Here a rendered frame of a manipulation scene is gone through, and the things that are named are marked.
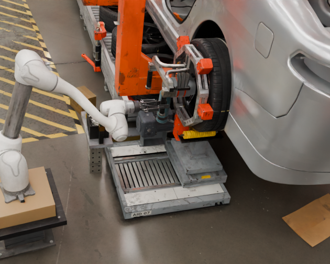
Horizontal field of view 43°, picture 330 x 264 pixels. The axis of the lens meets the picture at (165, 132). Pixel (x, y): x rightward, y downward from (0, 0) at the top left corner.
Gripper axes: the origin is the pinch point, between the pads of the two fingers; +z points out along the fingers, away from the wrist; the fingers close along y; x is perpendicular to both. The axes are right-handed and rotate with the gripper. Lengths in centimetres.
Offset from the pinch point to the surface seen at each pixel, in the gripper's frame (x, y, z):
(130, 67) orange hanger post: -5, -60, -7
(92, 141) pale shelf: -38, -15, -43
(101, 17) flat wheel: -43, -248, 5
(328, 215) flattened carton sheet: -82, 50, 131
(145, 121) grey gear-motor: -43, -40, 3
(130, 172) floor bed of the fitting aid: -82, -24, -11
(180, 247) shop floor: -83, 54, 6
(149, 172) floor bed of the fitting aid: -77, -17, 3
